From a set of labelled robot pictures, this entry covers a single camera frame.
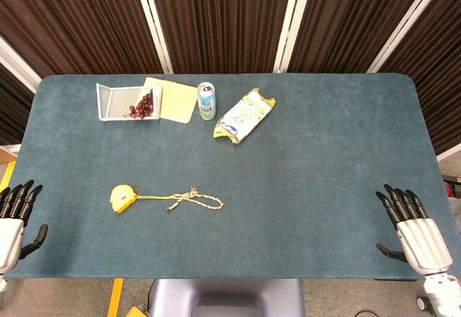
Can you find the right black-fingered white robot hand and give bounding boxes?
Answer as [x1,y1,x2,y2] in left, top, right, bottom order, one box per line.
[375,184,454,277]

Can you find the left black-fingered white robot hand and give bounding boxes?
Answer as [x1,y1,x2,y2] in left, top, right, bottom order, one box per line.
[0,179,49,277]

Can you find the yellow tape measure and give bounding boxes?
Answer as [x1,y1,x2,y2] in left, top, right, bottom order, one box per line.
[109,184,139,214]

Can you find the yellow lanyard strap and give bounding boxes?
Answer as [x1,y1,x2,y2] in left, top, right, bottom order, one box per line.
[135,194,179,201]

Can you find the beige braided rope loop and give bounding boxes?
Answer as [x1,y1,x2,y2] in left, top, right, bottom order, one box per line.
[166,187,225,212]

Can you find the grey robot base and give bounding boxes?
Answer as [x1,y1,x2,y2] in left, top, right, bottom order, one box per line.
[150,279,306,317]

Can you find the yellow floor tape strip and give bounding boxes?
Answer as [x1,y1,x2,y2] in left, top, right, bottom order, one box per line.
[107,278,125,317]
[0,161,17,192]

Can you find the red black floor item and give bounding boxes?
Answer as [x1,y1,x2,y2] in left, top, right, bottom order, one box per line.
[442,174,461,200]

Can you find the brown cardboard box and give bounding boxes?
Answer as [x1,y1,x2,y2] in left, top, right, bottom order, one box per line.
[0,145,21,165]

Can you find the brown screen panel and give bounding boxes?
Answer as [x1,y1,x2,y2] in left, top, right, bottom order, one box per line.
[0,63,36,147]
[377,0,461,156]
[0,0,164,80]
[146,0,297,75]
[287,0,444,75]

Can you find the blue felt table cover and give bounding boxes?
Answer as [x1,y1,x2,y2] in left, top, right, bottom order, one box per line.
[6,73,455,282]

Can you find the dark red cherries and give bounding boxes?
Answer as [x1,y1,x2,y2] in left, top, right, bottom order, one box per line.
[128,91,155,120]

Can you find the yellow spiral notepad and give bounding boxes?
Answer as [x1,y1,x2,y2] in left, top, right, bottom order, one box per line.
[143,76,198,125]

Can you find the yellow white snack bag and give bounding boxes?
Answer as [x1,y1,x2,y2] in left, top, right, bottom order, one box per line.
[212,86,277,146]

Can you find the light blue drink can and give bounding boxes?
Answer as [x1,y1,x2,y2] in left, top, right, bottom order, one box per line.
[196,81,217,121]

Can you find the white wire mesh tray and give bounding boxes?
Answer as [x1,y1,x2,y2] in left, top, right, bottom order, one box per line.
[96,81,163,122]

